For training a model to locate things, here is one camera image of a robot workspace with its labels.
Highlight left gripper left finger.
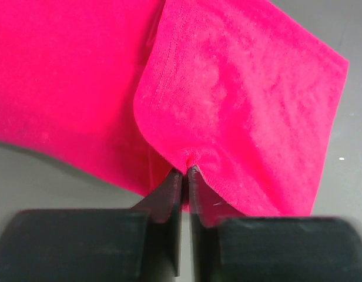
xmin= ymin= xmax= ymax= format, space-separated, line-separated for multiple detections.
xmin=0 ymin=170 xmax=183 ymax=281

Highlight red t shirt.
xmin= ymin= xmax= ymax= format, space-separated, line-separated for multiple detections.
xmin=0 ymin=1 xmax=349 ymax=216

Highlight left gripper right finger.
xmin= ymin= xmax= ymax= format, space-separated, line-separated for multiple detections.
xmin=187 ymin=167 xmax=362 ymax=281

